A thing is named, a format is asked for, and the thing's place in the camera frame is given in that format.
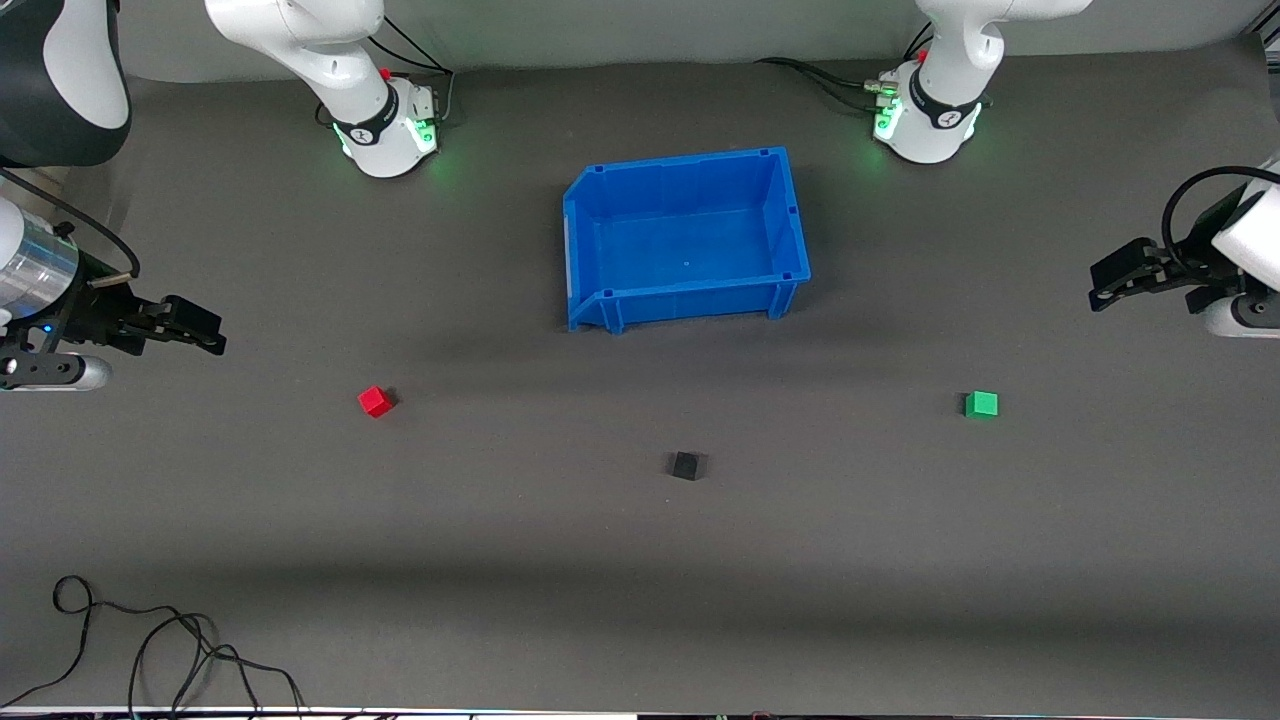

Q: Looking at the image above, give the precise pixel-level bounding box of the thin black loose cable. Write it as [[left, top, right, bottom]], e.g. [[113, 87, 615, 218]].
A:
[[0, 575, 306, 717]]

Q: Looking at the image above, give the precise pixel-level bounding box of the black right arm wrist cable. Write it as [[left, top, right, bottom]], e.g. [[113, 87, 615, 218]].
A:
[[0, 168, 141, 291]]

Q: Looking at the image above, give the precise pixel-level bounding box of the black left arm wrist cable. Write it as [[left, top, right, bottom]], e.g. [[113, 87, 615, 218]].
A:
[[1163, 165, 1280, 283]]

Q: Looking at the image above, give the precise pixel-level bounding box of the black right arm base cable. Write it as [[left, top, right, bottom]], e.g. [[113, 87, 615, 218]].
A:
[[315, 15, 457, 129]]

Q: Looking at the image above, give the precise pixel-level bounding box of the black left arm base cable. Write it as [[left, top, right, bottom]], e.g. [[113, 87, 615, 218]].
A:
[[755, 20, 936, 116]]

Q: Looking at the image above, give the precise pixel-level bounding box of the black arm wrist cable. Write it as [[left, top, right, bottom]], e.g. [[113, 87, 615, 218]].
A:
[[0, 168, 141, 291], [1163, 165, 1280, 283]]

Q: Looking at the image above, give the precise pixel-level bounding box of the blue plastic storage bin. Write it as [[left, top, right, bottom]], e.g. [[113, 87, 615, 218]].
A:
[[562, 147, 812, 334]]

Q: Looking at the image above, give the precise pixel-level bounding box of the black arm base cable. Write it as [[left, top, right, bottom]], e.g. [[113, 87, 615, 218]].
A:
[[315, 15, 457, 129], [755, 20, 936, 116]]

